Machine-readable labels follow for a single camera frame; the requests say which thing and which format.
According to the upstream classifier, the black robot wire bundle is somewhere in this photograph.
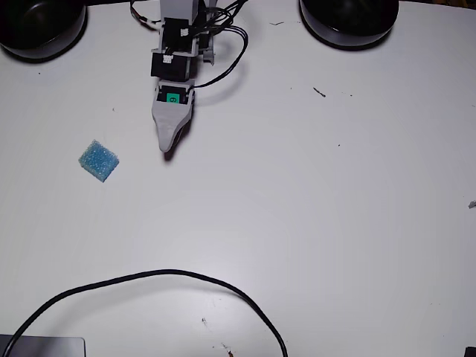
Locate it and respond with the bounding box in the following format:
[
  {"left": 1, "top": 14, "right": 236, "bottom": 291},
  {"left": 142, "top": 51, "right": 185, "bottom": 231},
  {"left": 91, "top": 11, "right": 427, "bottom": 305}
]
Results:
[{"left": 129, "top": 0, "right": 249, "bottom": 89}]

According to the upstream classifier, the grey monitor stand base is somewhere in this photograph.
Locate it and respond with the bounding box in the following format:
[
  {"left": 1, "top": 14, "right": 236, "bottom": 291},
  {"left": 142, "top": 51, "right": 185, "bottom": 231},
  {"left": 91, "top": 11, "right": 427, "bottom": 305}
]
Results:
[{"left": 0, "top": 334, "right": 86, "bottom": 357}]

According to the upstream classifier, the grey robot base bracket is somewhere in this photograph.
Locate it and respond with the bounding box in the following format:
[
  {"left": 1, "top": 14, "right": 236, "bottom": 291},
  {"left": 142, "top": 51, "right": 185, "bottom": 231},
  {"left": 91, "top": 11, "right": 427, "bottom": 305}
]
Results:
[{"left": 202, "top": 31, "right": 217, "bottom": 67}]

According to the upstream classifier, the blue sponge cube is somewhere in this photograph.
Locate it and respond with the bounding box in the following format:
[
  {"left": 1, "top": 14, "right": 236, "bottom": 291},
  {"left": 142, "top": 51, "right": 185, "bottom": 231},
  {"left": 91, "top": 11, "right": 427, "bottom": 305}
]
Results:
[{"left": 77, "top": 139, "right": 120, "bottom": 184}]

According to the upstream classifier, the grey gripper with motor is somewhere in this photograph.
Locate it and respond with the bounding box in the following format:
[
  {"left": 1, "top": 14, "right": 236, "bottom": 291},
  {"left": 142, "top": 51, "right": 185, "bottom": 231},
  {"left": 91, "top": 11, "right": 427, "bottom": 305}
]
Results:
[{"left": 151, "top": 78, "right": 197, "bottom": 153}]

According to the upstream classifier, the black bowl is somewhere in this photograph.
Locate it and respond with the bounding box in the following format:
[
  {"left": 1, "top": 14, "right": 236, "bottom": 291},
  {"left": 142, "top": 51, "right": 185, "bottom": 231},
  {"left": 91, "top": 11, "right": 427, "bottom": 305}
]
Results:
[
  {"left": 0, "top": 0, "right": 89, "bottom": 63},
  {"left": 299, "top": 0, "right": 399, "bottom": 51}
]

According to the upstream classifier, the long black cable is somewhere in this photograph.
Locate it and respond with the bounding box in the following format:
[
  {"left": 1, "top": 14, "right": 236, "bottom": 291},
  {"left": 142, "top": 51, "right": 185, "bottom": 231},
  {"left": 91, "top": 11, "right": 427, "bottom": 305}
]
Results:
[{"left": 0, "top": 268, "right": 289, "bottom": 357}]

